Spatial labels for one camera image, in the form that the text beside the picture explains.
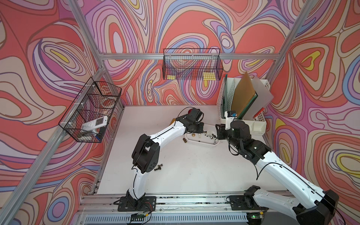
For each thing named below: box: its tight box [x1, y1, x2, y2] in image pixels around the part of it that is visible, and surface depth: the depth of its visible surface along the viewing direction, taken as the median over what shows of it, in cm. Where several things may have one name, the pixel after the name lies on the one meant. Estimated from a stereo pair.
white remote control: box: [81, 115, 108, 131], surface depth 70 cm
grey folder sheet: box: [243, 75, 274, 121], surface depth 94 cm
